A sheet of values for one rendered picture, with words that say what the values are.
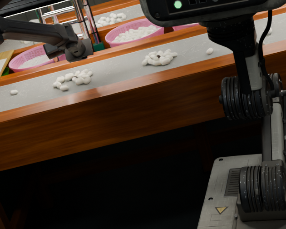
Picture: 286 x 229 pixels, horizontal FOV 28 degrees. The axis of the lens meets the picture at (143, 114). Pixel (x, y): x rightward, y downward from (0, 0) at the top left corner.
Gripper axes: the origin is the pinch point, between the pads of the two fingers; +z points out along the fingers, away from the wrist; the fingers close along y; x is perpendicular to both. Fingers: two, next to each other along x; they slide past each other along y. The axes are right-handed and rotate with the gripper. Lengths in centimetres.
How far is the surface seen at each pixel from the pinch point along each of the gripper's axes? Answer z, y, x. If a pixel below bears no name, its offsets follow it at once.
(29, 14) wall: 202, 74, -126
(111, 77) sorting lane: -3.1, -9.2, 11.7
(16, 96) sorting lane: 1.4, 29.5, 8.0
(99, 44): 37.2, -1.2, -18.5
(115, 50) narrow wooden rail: 11.3, -11.1, -3.7
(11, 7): -17.7, 19.5, -19.1
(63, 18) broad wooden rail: 64, 19, -49
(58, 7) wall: 196, 48, -122
